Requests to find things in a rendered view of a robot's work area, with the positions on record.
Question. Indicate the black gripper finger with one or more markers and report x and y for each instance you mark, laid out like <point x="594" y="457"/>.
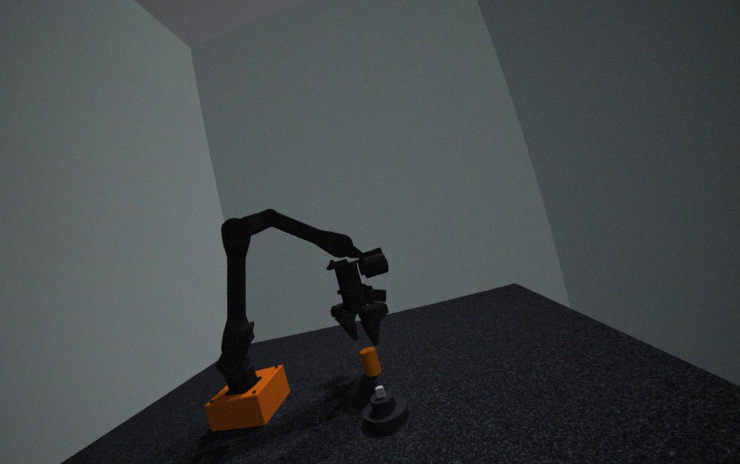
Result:
<point x="349" y="324"/>
<point x="372" y="329"/>

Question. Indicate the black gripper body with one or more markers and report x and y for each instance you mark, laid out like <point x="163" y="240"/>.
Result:
<point x="354" y="302"/>

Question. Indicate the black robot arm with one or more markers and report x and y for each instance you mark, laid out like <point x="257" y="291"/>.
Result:
<point x="238" y="334"/>

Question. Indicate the orange cylinder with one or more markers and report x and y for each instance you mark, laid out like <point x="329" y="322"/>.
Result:
<point x="370" y="361"/>

